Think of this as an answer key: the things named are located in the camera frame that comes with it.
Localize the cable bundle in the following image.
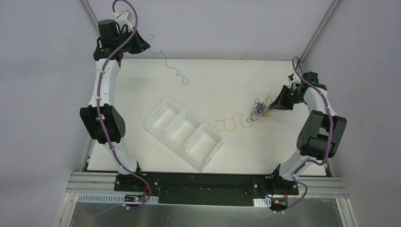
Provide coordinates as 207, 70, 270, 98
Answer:
215, 95, 281, 132

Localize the blue cable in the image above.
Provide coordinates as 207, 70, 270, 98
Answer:
144, 34, 190, 86

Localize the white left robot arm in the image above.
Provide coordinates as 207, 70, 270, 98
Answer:
79, 19, 150, 191

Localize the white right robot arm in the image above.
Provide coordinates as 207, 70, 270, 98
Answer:
267, 72, 347, 194

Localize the white foam compartment tray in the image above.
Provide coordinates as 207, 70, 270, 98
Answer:
144, 98, 223, 172

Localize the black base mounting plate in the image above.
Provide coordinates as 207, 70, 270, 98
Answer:
114, 172, 299, 207

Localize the aluminium frame rail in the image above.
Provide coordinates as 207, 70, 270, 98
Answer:
56, 172, 357, 227

